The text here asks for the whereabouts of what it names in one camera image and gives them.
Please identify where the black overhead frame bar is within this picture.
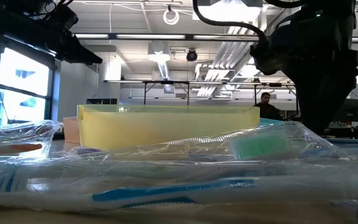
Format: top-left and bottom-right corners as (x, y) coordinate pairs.
(73, 32), (358, 44)

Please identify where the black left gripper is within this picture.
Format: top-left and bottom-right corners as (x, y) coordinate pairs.
(42, 29), (103, 65)

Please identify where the green translucent plastic bin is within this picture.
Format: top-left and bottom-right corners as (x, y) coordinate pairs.
(259, 118), (285, 127)

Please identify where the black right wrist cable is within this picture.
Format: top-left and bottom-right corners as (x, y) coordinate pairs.
(192, 0), (267, 42)

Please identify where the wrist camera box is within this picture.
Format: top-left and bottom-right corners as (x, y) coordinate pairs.
(249, 39), (291, 76)
(47, 3), (79, 32)

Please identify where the orange translucent plastic bin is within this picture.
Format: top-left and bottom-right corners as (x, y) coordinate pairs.
(63, 116), (81, 144)

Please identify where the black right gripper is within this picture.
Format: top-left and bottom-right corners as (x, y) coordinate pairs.
(286, 15), (358, 134)

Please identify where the silver ventilation duct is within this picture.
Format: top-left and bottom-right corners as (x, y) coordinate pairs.
(259, 6), (295, 38)

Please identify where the black computer monitor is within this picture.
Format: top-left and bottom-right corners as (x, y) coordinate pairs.
(334, 98), (358, 123)

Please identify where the dark background desk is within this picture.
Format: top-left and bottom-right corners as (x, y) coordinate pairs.
(323, 126), (358, 140)

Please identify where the black background rig frame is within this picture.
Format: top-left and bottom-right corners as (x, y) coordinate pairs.
(143, 80), (191, 106)
(254, 82), (298, 108)

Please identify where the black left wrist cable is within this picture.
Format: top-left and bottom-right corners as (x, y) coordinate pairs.
(42, 0), (74, 7)

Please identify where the wrapped green toothbrush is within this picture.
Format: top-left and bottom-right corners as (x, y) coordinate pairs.
(163, 121), (351, 162)

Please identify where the person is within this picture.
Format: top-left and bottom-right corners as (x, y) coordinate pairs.
(253, 91), (285, 121)

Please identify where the yellow translucent plastic bin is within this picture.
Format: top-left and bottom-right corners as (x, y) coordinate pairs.
(76, 104), (260, 151)

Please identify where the large window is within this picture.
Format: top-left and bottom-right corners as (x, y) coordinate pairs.
(0, 46), (55, 127)

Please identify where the wrapped orange toothbrush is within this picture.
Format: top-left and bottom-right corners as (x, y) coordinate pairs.
(0, 120), (64, 159)

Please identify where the long background light strip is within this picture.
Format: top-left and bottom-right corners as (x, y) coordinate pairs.
(103, 79), (296, 88)

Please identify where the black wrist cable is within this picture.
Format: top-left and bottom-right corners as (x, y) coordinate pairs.
(42, 0), (74, 7)
(192, 0), (267, 42)

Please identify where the wrapped blue toothbrush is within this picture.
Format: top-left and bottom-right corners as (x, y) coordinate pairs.
(0, 160), (358, 215)

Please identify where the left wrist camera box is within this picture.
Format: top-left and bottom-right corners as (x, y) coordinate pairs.
(47, 3), (79, 32)

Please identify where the white ceiling light panel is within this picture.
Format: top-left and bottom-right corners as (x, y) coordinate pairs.
(193, 0), (263, 22)

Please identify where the wrapped purple toothbrush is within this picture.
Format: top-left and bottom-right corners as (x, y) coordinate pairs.
(68, 146), (104, 157)

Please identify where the white coiled cable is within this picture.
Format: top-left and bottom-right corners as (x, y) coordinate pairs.
(162, 8), (180, 26)

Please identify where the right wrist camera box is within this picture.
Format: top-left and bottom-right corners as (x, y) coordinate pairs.
(249, 39), (291, 76)

